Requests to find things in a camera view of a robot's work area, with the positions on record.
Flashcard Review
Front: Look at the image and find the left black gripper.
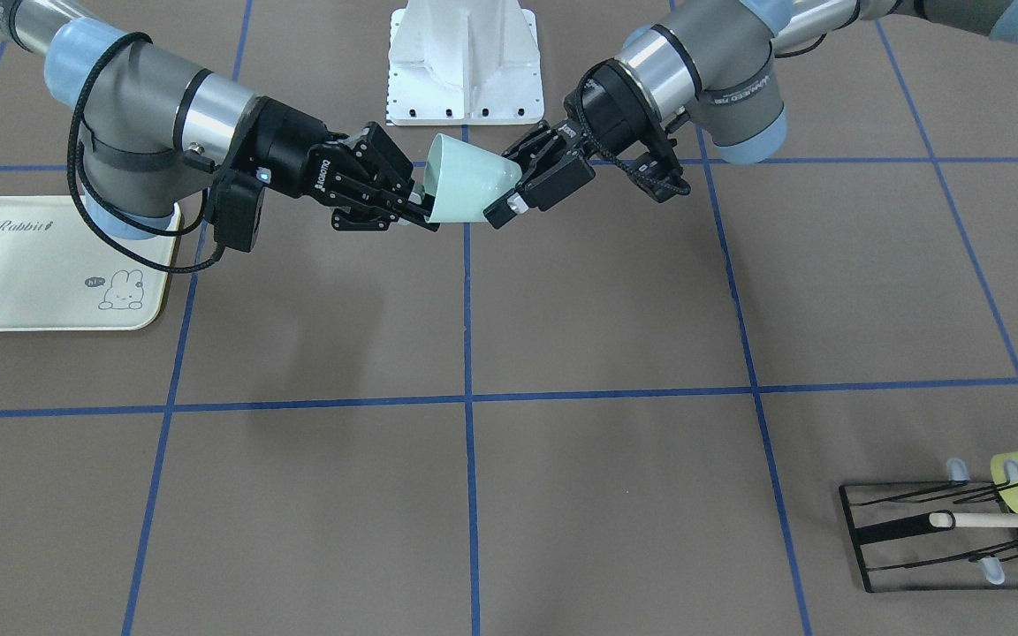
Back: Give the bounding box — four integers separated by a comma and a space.
483, 60, 651, 229

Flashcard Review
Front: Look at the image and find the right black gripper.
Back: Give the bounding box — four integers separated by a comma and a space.
226, 96, 440, 232

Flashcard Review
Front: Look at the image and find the green cup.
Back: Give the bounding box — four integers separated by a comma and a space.
423, 133, 522, 223

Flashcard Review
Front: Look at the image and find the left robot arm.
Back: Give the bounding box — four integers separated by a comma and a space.
484, 1, 1018, 228

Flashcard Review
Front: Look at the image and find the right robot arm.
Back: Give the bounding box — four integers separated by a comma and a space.
0, 1, 437, 251

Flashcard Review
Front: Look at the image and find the cream rabbit tray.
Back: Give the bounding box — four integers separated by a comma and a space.
0, 196, 170, 331

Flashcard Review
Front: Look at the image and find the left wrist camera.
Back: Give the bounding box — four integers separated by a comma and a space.
623, 136, 691, 204

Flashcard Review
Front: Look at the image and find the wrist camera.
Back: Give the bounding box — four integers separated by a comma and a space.
209, 168, 266, 253
623, 136, 691, 204

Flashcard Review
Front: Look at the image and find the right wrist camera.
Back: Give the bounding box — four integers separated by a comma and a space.
209, 168, 266, 253

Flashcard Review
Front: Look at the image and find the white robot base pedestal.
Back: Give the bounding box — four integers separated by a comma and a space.
385, 1, 545, 126

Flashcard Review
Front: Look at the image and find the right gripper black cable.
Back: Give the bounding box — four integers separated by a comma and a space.
67, 32, 227, 273

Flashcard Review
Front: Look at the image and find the black wire cup rack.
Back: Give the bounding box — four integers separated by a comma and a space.
837, 458, 1018, 594

